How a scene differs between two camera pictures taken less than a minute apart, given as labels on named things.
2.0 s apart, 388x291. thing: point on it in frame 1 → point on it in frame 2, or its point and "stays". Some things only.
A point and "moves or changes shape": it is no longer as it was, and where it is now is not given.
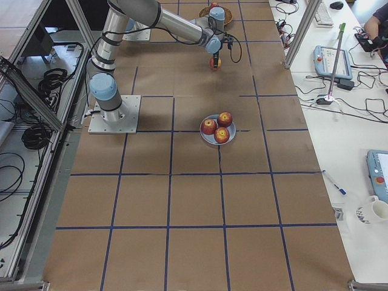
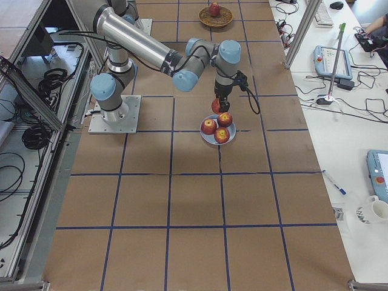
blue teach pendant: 324,59 stays
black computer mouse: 336,5 stays
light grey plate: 210,139 stays
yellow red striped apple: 211,63 moves or changes shape
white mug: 379,208 stays
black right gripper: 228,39 → 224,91
